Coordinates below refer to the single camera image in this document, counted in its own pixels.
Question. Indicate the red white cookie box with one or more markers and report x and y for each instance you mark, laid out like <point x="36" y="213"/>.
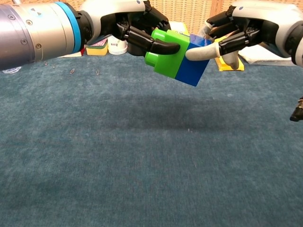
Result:
<point x="71" y="55"/>

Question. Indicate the green block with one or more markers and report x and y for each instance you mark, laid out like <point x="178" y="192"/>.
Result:
<point x="165" y="63"/>

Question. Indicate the white paper cup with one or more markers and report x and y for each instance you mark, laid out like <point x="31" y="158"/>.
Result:
<point x="117" y="48"/>

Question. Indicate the clear plastic bag with papers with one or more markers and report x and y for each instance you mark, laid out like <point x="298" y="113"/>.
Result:
<point x="260" y="55"/>

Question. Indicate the woven folding screen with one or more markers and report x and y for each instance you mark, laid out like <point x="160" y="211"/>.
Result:
<point x="189" y="11"/>

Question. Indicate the left robot hand silver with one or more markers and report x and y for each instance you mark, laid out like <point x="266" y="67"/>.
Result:
<point x="113" y="9"/>

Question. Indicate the yellow tray with holes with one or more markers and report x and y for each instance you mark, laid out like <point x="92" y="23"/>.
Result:
<point x="223" y="66"/>

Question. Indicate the purple patterned sponge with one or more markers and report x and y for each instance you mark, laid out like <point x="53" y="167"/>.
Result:
<point x="97" y="49"/>

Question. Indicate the blue block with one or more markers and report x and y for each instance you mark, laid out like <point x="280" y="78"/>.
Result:
<point x="189" y="71"/>

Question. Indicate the right robot hand silver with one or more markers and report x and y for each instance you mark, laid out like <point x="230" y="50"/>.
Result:
<point x="267" y="23"/>

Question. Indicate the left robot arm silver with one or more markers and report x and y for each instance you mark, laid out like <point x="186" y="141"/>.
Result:
<point x="35" y="33"/>

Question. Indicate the blue carpet table cover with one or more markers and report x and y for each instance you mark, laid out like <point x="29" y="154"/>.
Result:
<point x="118" y="153"/>

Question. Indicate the yellow Lipo snack bag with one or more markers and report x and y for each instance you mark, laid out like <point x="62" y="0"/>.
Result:
<point x="182" y="30"/>

